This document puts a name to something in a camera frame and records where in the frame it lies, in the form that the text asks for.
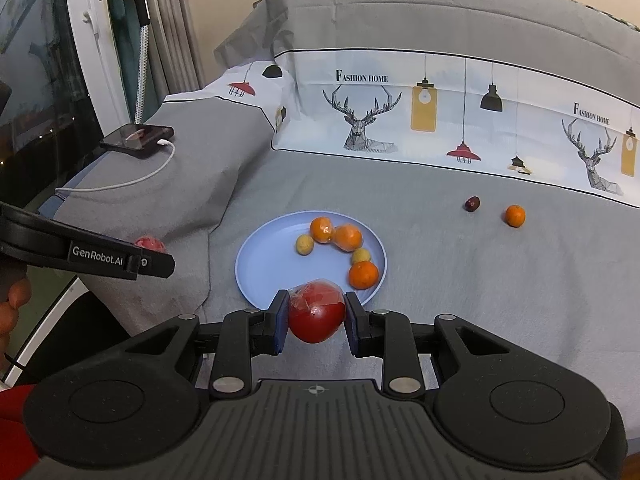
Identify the blue plate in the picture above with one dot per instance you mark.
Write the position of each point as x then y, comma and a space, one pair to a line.
270, 265

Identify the small dark red fruit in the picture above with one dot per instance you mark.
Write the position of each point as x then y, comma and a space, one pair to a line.
472, 203

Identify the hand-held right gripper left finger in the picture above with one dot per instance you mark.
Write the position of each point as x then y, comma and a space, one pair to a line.
282, 320

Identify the black smartphone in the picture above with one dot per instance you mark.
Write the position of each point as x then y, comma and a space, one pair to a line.
137, 139

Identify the printed deer pillow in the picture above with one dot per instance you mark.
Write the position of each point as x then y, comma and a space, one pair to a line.
450, 15

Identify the red apple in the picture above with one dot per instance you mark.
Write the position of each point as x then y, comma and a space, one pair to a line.
149, 243
315, 317

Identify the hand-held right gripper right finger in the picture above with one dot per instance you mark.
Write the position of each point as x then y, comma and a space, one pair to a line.
352, 325

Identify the orange mandarin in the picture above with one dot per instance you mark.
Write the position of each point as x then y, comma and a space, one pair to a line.
363, 275
515, 215
348, 237
321, 229

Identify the grey pillow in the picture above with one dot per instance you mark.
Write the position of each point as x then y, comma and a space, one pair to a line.
200, 185

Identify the white window frame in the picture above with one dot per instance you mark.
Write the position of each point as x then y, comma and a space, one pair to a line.
100, 50

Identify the grey bed sheet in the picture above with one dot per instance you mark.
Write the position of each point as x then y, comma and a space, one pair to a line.
450, 270

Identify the small yellow fruit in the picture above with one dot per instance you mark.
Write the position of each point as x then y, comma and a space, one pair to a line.
304, 244
360, 256

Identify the person's red clothing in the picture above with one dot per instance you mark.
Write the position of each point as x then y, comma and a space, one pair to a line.
12, 435

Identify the person's left hand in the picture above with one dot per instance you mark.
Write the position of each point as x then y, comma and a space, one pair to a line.
17, 292

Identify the grey curtain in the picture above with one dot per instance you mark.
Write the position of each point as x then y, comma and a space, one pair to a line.
175, 35

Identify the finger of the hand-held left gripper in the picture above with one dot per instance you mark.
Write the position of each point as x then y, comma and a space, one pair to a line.
157, 264

